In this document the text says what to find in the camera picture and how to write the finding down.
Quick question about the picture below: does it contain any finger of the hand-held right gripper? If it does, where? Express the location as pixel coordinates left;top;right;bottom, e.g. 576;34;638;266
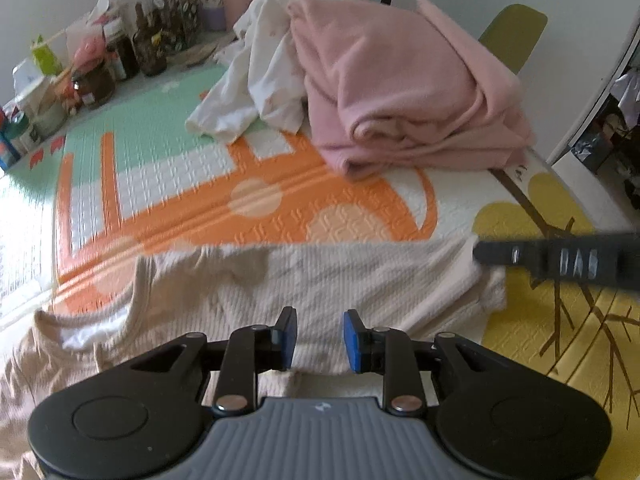
472;236;542;273

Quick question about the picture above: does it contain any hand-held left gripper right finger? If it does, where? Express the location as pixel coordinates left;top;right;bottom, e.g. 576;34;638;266
341;309;502;417

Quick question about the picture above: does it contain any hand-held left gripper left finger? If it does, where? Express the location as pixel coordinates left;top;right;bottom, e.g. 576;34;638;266
124;306;299;417

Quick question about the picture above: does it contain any beige waffle shirt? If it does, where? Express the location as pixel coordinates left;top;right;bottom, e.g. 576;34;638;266
0;244;508;480

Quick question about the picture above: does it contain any dark household clutter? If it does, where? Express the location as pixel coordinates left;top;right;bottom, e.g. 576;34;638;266
575;67;640;196

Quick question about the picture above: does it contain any colourful play mat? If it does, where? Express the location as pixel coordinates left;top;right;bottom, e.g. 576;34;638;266
0;50;640;480

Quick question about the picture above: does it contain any pink fleece garment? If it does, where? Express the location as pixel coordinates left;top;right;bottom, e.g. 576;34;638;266
287;0;535;181

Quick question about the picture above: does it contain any olive green chair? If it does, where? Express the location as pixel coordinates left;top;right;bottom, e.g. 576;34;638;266
477;4;548;78

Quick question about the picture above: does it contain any white floral garment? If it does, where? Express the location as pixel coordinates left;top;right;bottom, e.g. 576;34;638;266
186;0;372;143

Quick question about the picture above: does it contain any dark jam jar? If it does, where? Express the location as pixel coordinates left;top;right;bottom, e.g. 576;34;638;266
71;57;117;107

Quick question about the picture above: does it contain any dark glass bottle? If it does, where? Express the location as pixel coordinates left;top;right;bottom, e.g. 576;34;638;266
132;2;169;77

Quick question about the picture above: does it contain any white tub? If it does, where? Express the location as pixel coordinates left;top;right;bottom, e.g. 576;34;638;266
31;87;69;137

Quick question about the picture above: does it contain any brown bottle with white cap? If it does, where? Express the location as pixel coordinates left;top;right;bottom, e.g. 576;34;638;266
105;22;141;81

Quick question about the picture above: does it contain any green lid jar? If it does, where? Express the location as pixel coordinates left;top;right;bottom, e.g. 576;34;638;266
9;110;40;157

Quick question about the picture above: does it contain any dark floral gift bag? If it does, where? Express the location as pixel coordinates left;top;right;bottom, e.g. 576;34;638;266
152;0;201;54

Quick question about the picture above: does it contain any pink plastic bag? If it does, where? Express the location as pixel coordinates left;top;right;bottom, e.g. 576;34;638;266
74;40;109;69

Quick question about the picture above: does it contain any white plastic bag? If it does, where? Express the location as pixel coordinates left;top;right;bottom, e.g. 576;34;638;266
66;0;132;43

